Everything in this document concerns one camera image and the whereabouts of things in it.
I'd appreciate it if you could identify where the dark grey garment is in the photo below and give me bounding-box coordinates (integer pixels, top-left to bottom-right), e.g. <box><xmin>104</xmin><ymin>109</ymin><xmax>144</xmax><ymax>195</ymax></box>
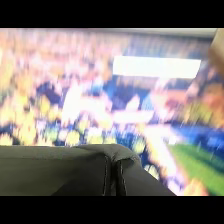
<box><xmin>0</xmin><ymin>143</ymin><xmax>177</xmax><ymax>197</ymax></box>

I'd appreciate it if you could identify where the cardboard box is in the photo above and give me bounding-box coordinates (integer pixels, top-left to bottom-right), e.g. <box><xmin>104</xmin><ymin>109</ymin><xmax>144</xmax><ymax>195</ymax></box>
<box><xmin>208</xmin><ymin>29</ymin><xmax>224</xmax><ymax>81</ymax></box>

